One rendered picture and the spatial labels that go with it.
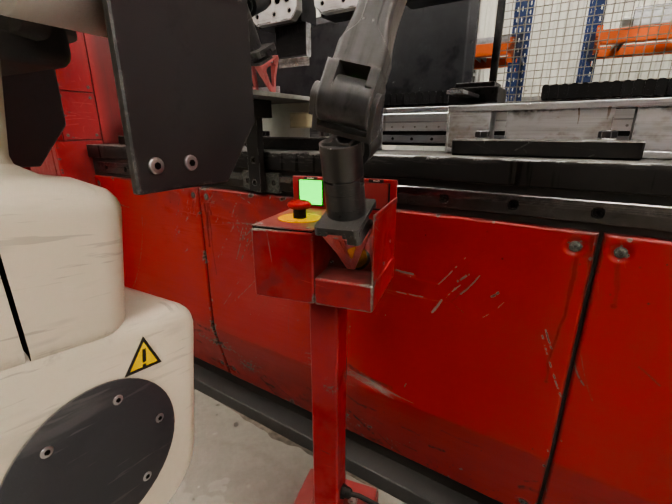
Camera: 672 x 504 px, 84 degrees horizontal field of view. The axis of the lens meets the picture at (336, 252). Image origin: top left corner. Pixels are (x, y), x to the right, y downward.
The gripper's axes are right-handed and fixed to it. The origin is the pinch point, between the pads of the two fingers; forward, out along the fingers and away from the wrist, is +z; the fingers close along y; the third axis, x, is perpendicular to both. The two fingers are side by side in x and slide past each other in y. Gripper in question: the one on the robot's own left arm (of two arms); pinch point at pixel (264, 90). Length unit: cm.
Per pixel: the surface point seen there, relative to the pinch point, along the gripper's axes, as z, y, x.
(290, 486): 83, -16, 60
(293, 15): -11.6, -3.7, -14.3
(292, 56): -2.8, -0.4, -13.7
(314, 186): 8.9, -26.7, 23.9
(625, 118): 20, -74, -26
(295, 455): 87, -11, 52
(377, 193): 10.5, -38.3, 21.9
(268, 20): -11.5, 4.1, -14.3
